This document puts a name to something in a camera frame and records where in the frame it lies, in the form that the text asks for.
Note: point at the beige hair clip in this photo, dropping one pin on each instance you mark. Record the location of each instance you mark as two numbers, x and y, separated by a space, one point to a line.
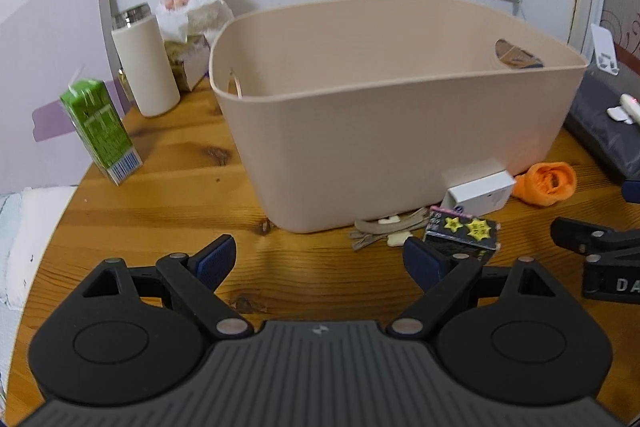
370 229

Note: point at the white thermos bottle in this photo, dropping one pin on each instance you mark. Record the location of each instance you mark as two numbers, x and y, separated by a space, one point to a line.
147 67

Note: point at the beige plastic storage basket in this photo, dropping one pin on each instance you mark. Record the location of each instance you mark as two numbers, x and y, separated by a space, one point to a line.
350 132

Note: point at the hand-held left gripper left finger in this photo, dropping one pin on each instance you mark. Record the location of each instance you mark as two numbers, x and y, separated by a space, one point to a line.
216 259

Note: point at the green drink carton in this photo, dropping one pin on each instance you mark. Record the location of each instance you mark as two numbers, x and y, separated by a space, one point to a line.
100 127

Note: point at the light purple board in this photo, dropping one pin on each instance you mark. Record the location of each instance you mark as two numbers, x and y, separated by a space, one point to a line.
50 57

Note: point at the black box with yellow stars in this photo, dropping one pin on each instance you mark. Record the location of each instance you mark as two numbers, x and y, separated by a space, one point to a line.
462 232

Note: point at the brown cardboard piece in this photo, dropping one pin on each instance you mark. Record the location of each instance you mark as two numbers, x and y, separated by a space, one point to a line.
517 56

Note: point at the small white box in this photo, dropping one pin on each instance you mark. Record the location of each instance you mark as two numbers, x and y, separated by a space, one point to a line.
480 196

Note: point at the small white device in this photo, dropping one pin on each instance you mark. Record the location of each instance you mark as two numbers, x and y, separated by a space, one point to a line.
625 109

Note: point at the white plastic bracket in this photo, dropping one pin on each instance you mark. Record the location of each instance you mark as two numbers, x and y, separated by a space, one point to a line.
604 49

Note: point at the small cream piece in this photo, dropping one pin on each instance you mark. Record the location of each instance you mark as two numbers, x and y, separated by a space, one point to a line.
399 240

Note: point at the white bedding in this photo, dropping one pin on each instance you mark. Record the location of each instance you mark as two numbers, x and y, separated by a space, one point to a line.
30 247

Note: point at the tissue box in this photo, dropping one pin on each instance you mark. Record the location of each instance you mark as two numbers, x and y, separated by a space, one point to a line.
192 67

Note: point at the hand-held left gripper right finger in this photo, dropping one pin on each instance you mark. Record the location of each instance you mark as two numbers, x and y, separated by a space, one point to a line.
422 264

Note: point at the orange cloth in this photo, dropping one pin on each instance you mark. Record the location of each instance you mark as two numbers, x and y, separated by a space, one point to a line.
545 184

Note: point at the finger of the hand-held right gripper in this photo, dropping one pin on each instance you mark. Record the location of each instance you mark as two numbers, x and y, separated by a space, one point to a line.
580 234
632 191

